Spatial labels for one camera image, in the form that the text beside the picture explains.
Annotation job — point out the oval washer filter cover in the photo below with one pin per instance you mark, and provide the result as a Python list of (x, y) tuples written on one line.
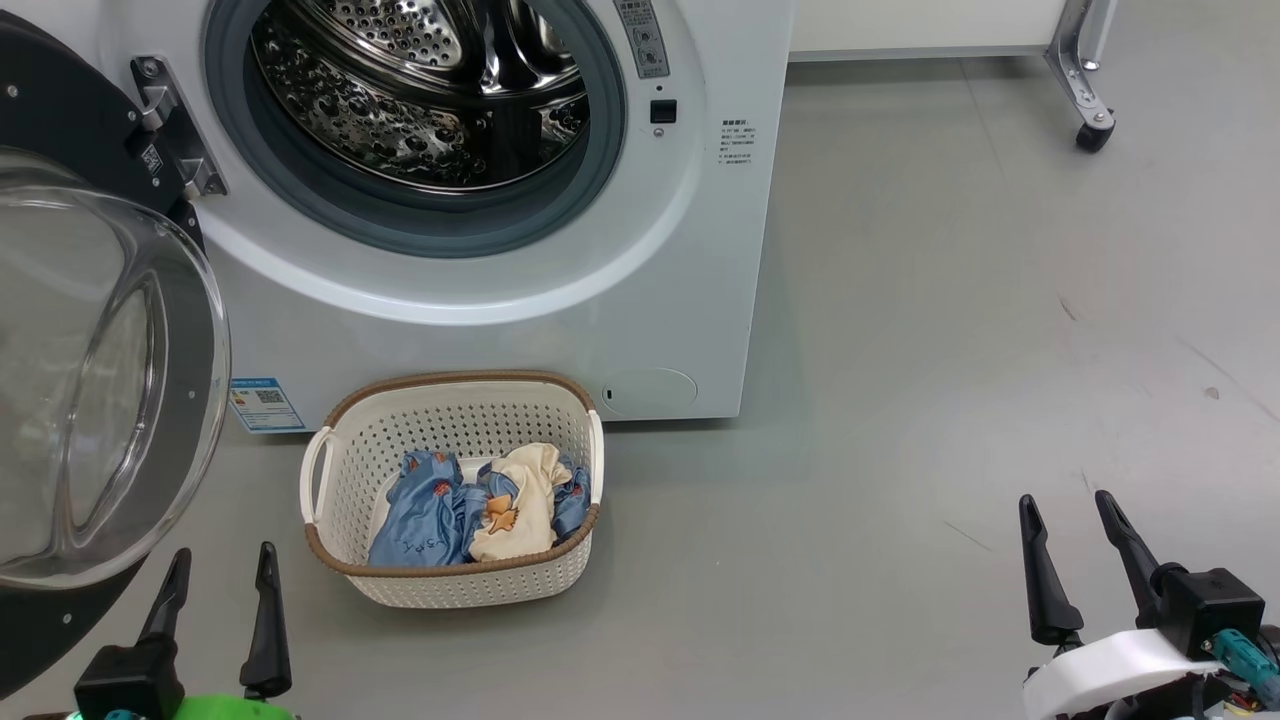
[(650, 392)]

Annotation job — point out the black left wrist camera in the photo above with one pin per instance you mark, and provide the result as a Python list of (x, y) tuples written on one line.
[(130, 680)]

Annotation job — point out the teal right camera connector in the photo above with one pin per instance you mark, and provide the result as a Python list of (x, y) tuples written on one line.
[(1240, 660)]

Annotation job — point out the blue and cream printed garment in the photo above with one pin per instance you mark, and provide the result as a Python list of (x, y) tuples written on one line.
[(525, 500)]

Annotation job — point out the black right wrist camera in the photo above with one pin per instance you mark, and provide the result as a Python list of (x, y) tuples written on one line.
[(1210, 610)]

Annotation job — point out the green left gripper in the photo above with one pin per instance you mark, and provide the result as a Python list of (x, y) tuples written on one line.
[(230, 711)]

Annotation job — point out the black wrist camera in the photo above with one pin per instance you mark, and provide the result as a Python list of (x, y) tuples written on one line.
[(1210, 610), (130, 680)]

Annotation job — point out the black glass washing machine door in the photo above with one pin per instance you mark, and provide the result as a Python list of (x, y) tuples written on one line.
[(50, 110)]

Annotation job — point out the white washing machine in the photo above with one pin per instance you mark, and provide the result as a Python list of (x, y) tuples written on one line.
[(500, 330)]

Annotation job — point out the blue energy label sticker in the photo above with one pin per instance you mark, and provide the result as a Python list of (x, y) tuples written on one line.
[(265, 405)]

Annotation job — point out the metal table leg with caster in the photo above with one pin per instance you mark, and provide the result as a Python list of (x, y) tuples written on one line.
[(1078, 70)]

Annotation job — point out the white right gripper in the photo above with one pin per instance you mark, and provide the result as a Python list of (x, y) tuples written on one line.
[(1100, 665)]

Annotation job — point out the metal door hinge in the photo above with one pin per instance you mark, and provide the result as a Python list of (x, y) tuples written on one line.
[(170, 120)]

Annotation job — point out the cream perforated laundry basket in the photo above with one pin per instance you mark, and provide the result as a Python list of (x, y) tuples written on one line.
[(450, 590)]

